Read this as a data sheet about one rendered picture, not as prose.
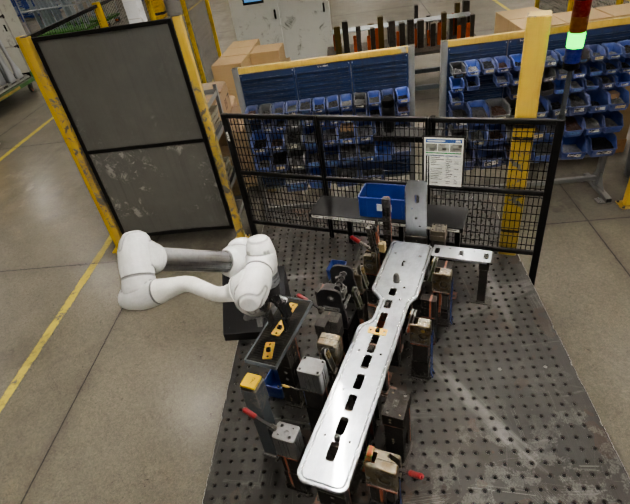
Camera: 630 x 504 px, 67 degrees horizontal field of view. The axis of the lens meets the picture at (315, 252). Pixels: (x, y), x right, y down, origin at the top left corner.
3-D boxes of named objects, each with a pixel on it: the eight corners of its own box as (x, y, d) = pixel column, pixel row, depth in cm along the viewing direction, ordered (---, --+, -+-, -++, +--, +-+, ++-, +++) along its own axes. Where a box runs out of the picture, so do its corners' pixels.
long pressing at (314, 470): (354, 500, 151) (353, 498, 150) (290, 479, 159) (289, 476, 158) (434, 245, 249) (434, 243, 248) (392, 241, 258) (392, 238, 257)
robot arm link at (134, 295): (148, 304, 179) (143, 270, 182) (111, 316, 185) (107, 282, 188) (170, 305, 191) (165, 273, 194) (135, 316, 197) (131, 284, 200)
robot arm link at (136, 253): (249, 284, 251) (241, 244, 255) (270, 275, 241) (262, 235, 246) (112, 285, 189) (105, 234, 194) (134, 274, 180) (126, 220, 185)
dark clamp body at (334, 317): (349, 383, 222) (340, 327, 199) (323, 377, 227) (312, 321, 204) (356, 366, 230) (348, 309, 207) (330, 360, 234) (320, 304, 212)
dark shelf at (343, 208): (463, 233, 252) (463, 229, 250) (308, 217, 285) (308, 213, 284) (468, 211, 268) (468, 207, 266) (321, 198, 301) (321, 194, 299)
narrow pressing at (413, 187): (426, 236, 254) (427, 181, 234) (405, 234, 259) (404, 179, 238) (426, 236, 255) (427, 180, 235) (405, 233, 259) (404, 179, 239)
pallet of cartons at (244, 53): (288, 140, 631) (274, 59, 569) (231, 145, 643) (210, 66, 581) (299, 107, 726) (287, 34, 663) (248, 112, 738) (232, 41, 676)
